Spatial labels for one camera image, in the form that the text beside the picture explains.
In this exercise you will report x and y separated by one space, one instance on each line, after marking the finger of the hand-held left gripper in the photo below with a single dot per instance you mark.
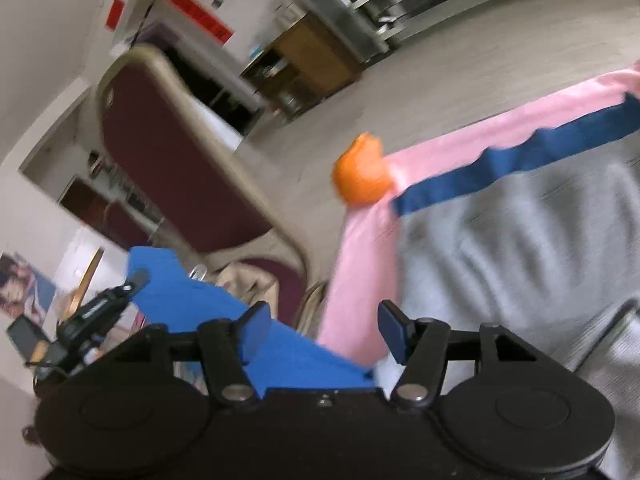
95 310

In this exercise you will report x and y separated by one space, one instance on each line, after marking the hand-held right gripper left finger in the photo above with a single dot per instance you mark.
257 327

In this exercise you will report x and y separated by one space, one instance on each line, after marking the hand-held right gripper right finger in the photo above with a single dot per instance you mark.
395 332

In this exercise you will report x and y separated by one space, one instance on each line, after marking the blue cloth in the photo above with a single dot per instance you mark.
210 310

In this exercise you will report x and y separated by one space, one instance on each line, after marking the grey sweater with navy band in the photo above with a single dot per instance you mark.
500 260

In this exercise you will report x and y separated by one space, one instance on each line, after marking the cardboard box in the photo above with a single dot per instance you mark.
245 282

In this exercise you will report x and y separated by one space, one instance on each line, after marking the pink blanket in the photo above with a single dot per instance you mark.
360 280

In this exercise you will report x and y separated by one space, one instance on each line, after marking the dark screen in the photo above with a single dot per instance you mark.
27 334

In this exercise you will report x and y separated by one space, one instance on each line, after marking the dark wooden cupboard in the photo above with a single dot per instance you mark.
115 220

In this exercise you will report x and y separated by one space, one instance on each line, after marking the orange fruit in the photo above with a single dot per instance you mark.
360 170

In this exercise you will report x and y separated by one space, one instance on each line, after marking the wooden cabinet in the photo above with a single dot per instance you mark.
315 60

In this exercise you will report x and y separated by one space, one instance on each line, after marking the small red paper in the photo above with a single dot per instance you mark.
115 14

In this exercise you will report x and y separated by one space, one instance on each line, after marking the grey metal media stand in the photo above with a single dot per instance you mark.
345 20

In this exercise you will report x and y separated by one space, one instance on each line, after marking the long red banner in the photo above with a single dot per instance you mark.
190 7

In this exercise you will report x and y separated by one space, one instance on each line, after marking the wall poster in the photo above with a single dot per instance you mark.
20 285

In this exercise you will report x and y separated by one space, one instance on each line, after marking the maroon chair with beige frame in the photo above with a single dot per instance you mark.
170 160

